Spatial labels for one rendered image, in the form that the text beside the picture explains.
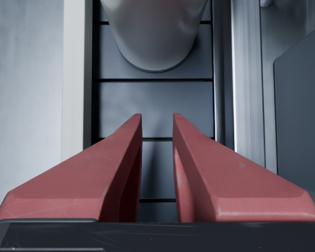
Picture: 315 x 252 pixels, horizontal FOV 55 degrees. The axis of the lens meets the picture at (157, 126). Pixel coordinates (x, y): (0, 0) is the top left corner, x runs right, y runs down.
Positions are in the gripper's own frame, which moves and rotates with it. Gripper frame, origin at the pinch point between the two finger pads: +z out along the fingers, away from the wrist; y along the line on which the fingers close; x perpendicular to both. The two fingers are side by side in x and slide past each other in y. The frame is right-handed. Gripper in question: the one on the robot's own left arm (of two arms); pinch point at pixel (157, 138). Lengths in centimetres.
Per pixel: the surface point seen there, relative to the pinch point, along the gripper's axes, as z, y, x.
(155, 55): 5.4, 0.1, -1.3
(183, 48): 6.1, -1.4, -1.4
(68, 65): 5.2, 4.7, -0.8
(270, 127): 9.9, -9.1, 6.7
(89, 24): 7.9, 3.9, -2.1
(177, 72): 8.2, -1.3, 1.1
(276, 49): 14.1, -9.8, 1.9
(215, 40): 9.8, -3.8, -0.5
